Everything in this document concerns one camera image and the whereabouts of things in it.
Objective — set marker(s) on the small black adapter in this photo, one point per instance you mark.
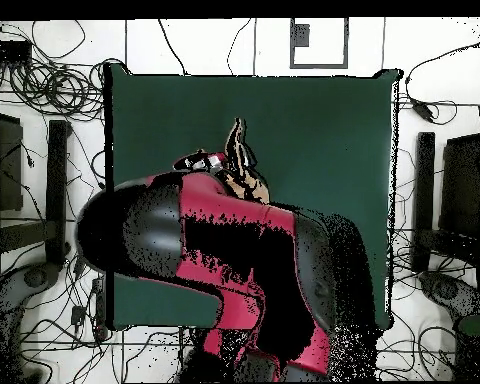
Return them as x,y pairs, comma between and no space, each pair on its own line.
78,315

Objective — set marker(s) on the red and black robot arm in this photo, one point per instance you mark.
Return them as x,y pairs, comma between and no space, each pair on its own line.
224,240

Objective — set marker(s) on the grey stand base black knob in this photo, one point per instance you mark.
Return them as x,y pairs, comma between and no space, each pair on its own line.
464,298
8,292

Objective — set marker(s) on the tan terry towel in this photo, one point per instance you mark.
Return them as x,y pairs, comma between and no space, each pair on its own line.
240,184

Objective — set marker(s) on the black power adapter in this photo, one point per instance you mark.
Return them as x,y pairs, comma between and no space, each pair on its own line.
423,111

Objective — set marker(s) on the grey rectangular frame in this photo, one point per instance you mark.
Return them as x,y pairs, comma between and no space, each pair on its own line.
319,65

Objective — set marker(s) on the black cabinet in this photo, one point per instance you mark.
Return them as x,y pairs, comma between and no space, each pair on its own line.
6,168
462,188

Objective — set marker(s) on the dark green tablecloth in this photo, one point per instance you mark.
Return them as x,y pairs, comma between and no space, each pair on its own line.
324,140

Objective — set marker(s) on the black stand frame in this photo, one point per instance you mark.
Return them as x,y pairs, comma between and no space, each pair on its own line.
56,160
426,180

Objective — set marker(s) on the black power strip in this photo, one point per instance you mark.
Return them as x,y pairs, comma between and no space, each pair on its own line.
100,308

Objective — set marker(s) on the flat black box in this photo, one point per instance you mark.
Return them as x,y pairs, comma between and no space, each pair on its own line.
8,51

